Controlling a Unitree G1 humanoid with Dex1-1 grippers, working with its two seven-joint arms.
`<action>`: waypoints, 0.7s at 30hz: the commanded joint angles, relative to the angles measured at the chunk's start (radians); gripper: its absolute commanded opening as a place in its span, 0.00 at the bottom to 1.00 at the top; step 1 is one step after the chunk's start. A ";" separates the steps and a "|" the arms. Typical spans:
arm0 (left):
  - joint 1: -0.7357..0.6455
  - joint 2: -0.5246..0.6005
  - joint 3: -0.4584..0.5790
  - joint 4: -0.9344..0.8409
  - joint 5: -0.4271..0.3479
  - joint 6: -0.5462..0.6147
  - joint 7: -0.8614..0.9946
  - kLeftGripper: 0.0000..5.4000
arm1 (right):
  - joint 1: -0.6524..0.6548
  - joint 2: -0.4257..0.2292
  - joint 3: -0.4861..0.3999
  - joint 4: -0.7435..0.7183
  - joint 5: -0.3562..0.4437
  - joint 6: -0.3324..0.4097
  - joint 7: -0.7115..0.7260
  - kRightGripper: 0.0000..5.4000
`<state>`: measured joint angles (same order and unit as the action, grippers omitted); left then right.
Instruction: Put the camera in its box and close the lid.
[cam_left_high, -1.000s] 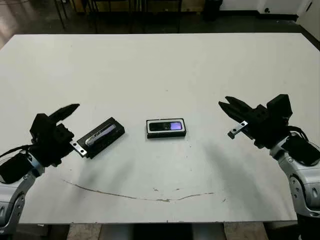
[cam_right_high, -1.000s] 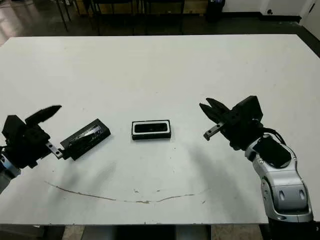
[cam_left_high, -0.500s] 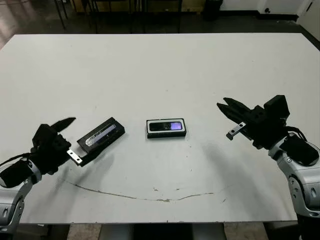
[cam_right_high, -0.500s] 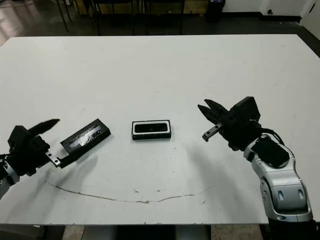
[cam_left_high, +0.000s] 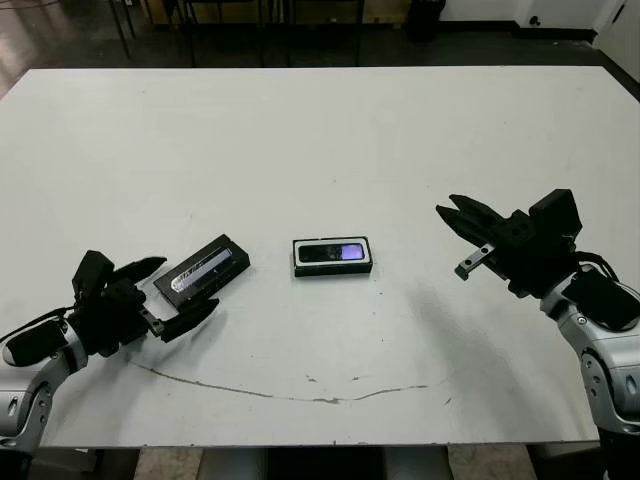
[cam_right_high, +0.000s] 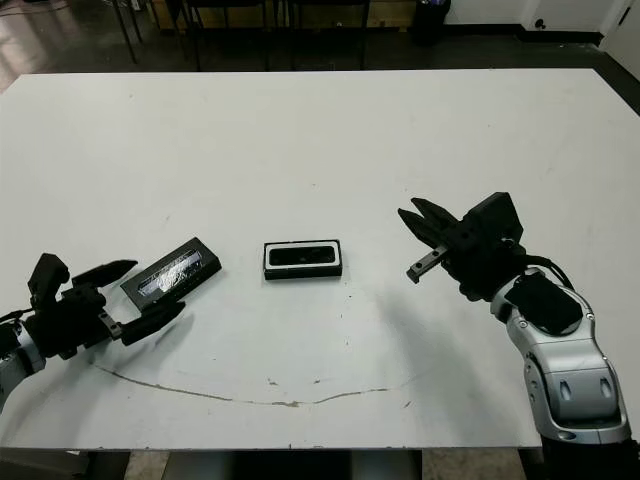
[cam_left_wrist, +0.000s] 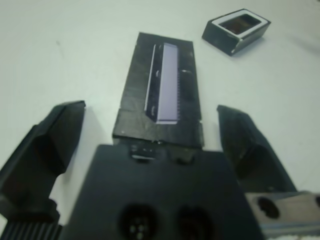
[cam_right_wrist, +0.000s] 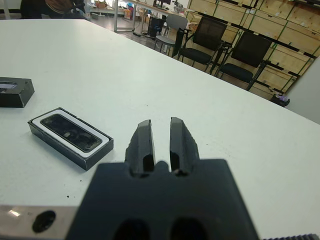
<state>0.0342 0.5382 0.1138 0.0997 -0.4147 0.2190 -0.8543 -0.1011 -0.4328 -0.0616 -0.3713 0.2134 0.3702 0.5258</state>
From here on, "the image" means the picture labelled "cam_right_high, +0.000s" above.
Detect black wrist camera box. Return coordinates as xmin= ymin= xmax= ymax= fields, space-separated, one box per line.
xmin=27 ymin=253 xmax=71 ymax=304
xmin=463 ymin=191 xmax=525 ymax=244

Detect black slim camera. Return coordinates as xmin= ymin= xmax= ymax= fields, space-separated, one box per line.
xmin=268 ymin=245 xmax=338 ymax=266

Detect black printed box lid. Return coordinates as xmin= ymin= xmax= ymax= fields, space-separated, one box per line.
xmin=120 ymin=237 xmax=222 ymax=310

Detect black metal furniture leg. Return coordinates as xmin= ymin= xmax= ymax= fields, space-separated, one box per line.
xmin=114 ymin=0 xmax=139 ymax=65

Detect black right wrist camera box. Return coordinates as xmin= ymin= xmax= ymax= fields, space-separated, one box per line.
xmin=463 ymin=191 xmax=525 ymax=244

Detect white door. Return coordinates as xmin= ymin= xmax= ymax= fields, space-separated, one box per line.
xmin=599 ymin=0 xmax=640 ymax=51

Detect black box base white insert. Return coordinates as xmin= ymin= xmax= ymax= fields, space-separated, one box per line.
xmin=262 ymin=239 xmax=344 ymax=284

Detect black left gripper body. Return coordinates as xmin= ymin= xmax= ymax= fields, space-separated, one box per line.
xmin=22 ymin=284 xmax=124 ymax=361

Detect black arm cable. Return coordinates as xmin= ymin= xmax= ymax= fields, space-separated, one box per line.
xmin=0 ymin=308 xmax=37 ymax=325
xmin=519 ymin=254 xmax=576 ymax=291

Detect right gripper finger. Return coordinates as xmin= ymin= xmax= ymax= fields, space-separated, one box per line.
xmin=410 ymin=198 xmax=459 ymax=236
xmin=398 ymin=208 xmax=444 ymax=249

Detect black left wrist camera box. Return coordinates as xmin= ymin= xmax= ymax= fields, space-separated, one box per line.
xmin=27 ymin=253 xmax=71 ymax=304

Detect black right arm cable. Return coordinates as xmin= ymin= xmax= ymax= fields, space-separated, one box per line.
xmin=519 ymin=254 xmax=576 ymax=291

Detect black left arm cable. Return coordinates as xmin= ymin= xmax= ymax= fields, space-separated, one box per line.
xmin=0 ymin=308 xmax=37 ymax=325

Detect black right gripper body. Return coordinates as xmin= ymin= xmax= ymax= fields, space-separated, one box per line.
xmin=406 ymin=213 xmax=527 ymax=304

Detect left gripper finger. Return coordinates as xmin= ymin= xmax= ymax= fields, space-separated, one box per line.
xmin=69 ymin=259 xmax=140 ymax=290
xmin=119 ymin=301 xmax=188 ymax=347

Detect black waste bin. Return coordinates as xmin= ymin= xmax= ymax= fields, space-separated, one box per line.
xmin=412 ymin=0 xmax=452 ymax=47

